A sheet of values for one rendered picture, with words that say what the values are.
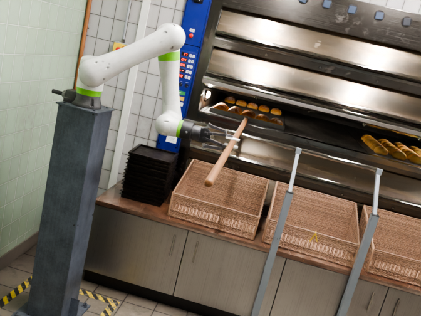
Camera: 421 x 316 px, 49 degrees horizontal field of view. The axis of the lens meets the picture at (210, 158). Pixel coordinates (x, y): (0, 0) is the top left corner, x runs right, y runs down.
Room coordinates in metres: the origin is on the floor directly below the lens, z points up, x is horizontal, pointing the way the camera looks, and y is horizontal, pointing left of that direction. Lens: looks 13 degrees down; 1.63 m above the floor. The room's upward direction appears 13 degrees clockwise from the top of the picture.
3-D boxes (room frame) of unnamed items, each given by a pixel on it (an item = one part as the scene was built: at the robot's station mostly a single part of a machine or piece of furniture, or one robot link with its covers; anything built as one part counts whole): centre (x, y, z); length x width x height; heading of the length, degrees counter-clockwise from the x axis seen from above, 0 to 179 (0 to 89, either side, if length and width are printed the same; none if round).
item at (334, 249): (2.79, -0.72, 0.72); 0.56 x 0.49 x 0.28; 83
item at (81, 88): (2.27, 0.67, 1.36); 0.16 x 0.13 x 0.19; 17
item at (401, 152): (3.43, -1.36, 1.21); 0.61 x 0.48 x 0.06; 174
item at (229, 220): (2.85, -0.12, 0.72); 0.56 x 0.49 x 0.28; 83
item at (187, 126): (2.28, 0.14, 1.20); 0.12 x 0.06 x 0.09; 175
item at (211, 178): (2.31, -0.10, 1.20); 1.71 x 0.03 x 0.03; 174
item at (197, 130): (2.27, 0.07, 1.20); 0.09 x 0.07 x 0.08; 85
